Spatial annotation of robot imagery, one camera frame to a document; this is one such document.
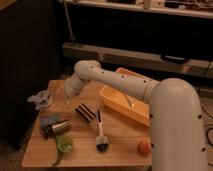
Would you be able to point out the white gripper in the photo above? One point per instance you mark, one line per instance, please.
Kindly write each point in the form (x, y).
(71, 87)

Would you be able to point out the blue-grey sponge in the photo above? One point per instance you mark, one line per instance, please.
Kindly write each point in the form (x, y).
(48, 120)

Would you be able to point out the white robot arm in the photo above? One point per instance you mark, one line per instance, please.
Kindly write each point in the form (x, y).
(176, 125)

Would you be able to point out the green plastic cup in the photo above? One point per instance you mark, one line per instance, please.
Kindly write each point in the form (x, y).
(64, 143)

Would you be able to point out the striped brown black block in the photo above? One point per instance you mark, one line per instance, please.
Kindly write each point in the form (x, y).
(85, 112)

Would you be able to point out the metal cylinder with dark brush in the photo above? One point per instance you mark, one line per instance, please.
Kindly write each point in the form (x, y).
(55, 129)

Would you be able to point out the wooden cutting board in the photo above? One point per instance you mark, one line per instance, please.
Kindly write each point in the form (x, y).
(124, 133)

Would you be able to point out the white dish brush black bristles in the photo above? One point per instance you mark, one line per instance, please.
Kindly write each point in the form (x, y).
(101, 140)

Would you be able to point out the metal spoon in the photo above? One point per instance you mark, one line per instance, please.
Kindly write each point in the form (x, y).
(129, 102)

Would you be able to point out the yellow plastic bin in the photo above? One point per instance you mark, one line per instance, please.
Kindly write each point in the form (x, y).
(116, 101)

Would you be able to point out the orange fruit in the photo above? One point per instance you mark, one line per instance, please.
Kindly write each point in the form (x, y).
(144, 147)

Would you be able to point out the green plastic spoon handle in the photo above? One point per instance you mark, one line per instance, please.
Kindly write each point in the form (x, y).
(58, 159)

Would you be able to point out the grey metal shelf rail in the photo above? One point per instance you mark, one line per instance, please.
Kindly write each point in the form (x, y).
(137, 59)

